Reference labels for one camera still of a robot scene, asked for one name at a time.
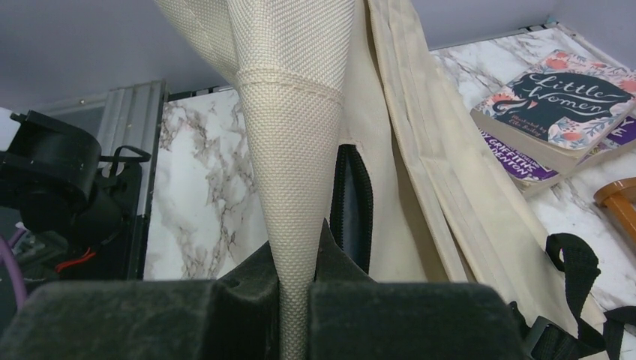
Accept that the Little Women book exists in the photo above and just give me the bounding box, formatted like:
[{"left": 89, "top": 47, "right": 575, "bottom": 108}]
[{"left": 470, "top": 49, "right": 635, "bottom": 173}]

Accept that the cream canvas backpack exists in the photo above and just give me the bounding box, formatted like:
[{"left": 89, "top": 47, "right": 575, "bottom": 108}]
[{"left": 159, "top": 1, "right": 620, "bottom": 359}]

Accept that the orange wooden shelf rack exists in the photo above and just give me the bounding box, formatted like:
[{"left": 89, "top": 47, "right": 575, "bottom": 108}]
[{"left": 593, "top": 177, "right": 635, "bottom": 243}]

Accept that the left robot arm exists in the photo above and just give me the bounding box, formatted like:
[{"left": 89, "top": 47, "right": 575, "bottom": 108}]
[{"left": 1, "top": 109, "right": 152, "bottom": 308}]

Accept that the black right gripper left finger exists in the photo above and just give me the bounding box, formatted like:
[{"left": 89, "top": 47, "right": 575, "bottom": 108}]
[{"left": 1, "top": 244, "right": 279, "bottom": 359}]

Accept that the purple Griffiths Denton book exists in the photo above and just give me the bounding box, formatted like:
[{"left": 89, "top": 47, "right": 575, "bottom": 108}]
[{"left": 479, "top": 115, "right": 636, "bottom": 199}]

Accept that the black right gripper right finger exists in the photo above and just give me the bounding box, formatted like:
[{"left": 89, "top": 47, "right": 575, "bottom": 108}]
[{"left": 307, "top": 224, "right": 524, "bottom": 359}]

